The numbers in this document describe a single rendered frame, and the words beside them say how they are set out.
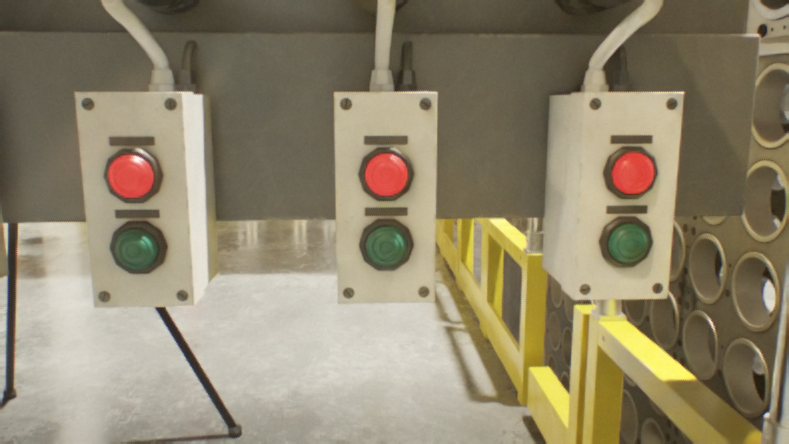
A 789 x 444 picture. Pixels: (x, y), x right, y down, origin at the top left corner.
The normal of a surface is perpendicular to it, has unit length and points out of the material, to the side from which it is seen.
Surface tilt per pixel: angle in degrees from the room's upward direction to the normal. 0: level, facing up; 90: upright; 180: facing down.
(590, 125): 90
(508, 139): 90
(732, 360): 97
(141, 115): 90
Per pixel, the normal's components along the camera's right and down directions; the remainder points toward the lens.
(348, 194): 0.05, 0.18
